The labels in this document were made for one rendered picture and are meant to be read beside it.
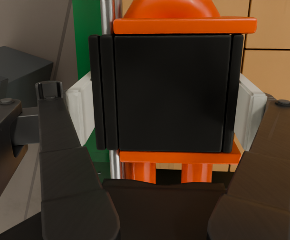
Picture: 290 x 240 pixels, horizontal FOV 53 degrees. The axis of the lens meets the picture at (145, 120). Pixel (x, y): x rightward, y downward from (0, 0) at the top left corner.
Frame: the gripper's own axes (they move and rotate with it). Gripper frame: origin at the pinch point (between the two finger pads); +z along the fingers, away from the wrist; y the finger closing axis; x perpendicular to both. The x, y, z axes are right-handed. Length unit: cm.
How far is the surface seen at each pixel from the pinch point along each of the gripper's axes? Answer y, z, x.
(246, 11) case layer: 22, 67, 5
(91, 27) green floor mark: -34, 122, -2
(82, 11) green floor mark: -38, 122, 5
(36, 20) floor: -60, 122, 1
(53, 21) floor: -52, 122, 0
